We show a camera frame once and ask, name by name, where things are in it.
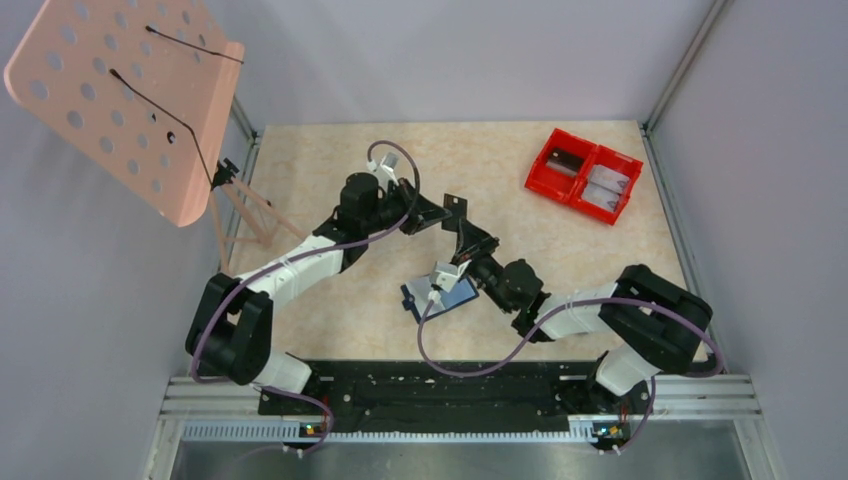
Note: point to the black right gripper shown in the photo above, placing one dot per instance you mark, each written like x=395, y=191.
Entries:
x=473, y=245

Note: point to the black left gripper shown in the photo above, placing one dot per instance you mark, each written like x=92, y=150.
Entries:
x=420, y=212

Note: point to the black credit card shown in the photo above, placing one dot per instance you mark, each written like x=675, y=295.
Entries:
x=565, y=162
x=457, y=206

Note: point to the blue leather card holder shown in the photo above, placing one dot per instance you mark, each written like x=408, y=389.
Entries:
x=415, y=296

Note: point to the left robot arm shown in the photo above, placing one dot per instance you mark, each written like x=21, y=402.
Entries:
x=231, y=334

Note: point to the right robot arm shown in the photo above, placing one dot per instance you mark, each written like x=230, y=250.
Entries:
x=661, y=325

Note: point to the red double bin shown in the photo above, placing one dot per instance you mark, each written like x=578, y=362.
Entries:
x=567, y=191

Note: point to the pink music stand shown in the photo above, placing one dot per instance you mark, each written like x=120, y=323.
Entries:
x=145, y=90

